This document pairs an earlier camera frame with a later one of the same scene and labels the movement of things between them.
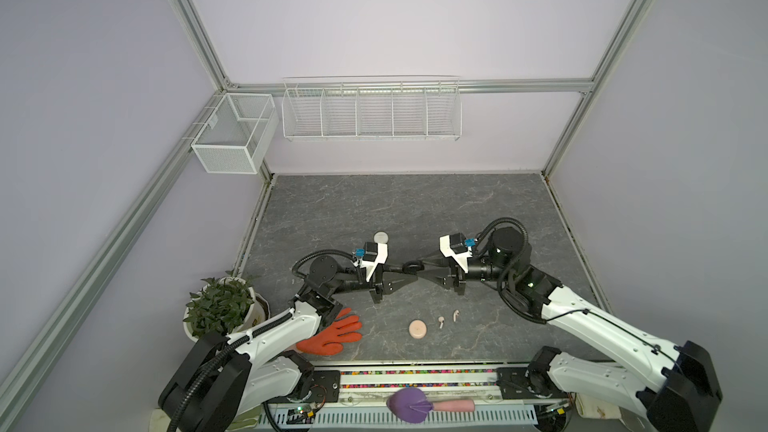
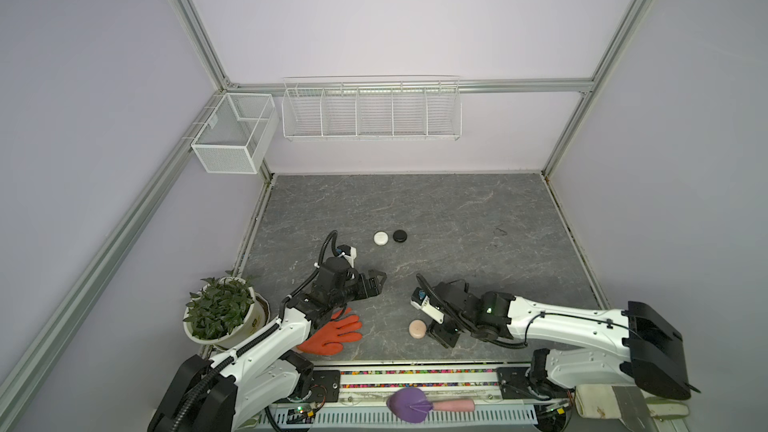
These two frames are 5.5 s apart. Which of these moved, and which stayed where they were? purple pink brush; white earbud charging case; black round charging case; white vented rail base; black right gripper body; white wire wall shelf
Moved: black right gripper body; black round charging case
Stayed: white vented rail base; white earbud charging case; white wire wall shelf; purple pink brush
